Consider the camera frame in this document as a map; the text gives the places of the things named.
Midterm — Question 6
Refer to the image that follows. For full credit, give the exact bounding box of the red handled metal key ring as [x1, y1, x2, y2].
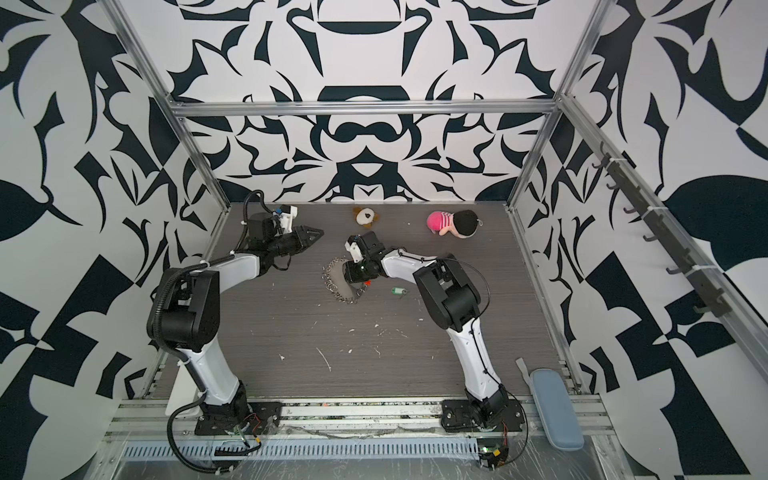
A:
[320, 256, 372, 305]

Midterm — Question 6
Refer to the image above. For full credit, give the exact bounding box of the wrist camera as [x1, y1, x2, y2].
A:
[344, 236, 364, 263]
[274, 205, 298, 235]

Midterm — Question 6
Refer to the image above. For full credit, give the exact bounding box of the brown white plush toy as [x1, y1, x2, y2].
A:
[353, 207, 379, 229]

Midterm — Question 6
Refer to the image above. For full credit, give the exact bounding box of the black wall hook rail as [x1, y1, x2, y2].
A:
[593, 141, 733, 318]

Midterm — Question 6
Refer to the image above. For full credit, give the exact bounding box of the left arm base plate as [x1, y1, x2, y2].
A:
[194, 401, 284, 436]

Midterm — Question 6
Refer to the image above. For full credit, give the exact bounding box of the blue grey pad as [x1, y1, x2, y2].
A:
[515, 358, 585, 452]

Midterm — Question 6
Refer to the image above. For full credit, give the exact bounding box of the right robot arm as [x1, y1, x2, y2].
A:
[342, 232, 508, 429]

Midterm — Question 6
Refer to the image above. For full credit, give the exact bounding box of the black corrugated cable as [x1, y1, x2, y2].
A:
[166, 395, 263, 475]

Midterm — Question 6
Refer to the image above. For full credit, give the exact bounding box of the pink plush doll black hair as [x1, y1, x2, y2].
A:
[426, 210, 483, 239]

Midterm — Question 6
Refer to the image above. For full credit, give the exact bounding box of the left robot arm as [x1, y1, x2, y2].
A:
[146, 207, 324, 420]

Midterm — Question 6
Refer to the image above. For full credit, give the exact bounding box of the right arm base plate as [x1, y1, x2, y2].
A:
[440, 400, 526, 433]

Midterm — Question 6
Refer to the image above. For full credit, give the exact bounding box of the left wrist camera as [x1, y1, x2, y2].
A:
[274, 205, 298, 235]

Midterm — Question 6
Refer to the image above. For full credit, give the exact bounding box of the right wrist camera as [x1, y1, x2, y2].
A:
[344, 236, 364, 263]

